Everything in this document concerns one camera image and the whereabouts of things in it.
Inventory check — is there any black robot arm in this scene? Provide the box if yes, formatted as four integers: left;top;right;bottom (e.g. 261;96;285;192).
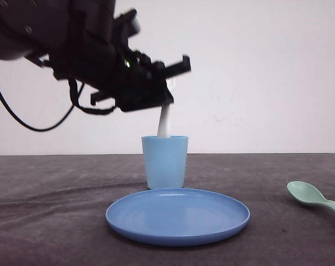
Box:
0;1;191;115

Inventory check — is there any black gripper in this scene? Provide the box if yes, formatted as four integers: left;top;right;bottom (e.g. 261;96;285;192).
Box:
53;9;191;112

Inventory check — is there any blue plastic plate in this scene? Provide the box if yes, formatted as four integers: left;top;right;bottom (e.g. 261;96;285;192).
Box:
105;188;250;247

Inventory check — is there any light blue plastic cup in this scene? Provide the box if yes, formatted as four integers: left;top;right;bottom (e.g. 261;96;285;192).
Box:
141;136;189;190

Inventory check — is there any mint green plastic spoon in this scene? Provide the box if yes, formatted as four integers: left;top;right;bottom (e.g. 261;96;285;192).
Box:
286;181;335;214

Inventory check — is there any black cable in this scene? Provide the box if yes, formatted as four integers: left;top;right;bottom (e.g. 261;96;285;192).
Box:
0;59;85;132

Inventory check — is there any white plastic fork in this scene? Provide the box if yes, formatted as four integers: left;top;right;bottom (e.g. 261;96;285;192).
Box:
157;78;176;139

